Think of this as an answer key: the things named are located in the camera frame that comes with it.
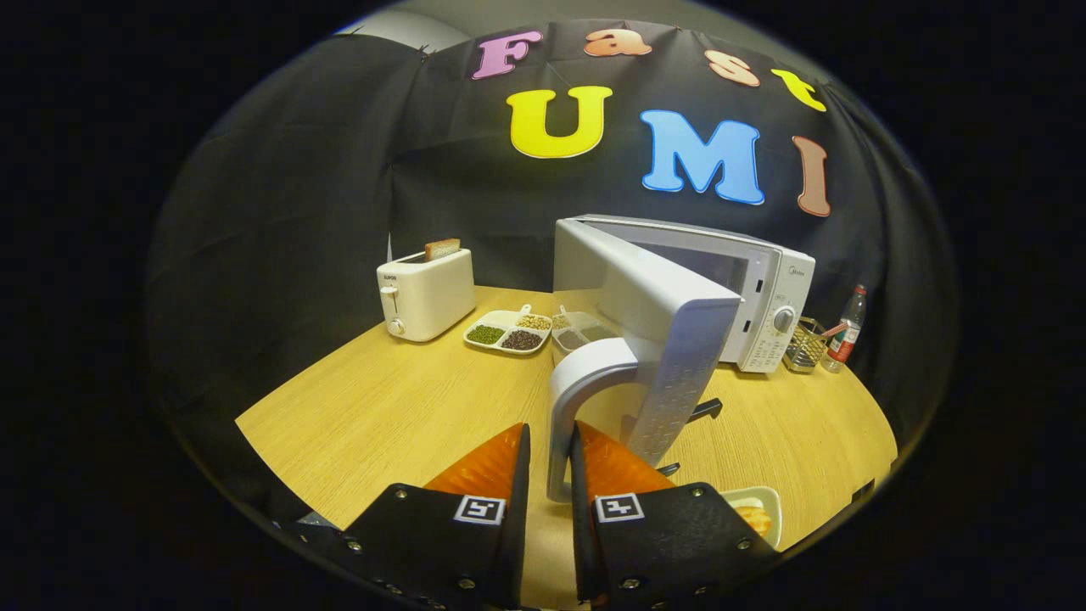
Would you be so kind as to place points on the toast slice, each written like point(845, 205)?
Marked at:
point(443, 249)

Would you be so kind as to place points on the red striped packet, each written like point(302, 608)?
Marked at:
point(836, 329)

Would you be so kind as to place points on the plastic bottle red label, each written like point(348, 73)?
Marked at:
point(844, 335)

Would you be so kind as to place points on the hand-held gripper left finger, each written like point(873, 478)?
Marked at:
point(513, 526)

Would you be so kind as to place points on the white microwave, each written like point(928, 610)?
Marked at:
point(679, 339)

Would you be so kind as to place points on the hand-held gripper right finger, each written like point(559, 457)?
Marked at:
point(581, 526)

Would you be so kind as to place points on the white toaster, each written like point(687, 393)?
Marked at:
point(428, 297)

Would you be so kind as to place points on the white divided bean dish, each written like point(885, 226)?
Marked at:
point(509, 331)

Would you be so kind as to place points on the clear divided bean dish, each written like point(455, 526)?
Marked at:
point(577, 333)

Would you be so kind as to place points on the white plate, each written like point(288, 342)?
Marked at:
point(768, 501)

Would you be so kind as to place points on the black backdrop cloth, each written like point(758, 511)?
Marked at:
point(339, 187)

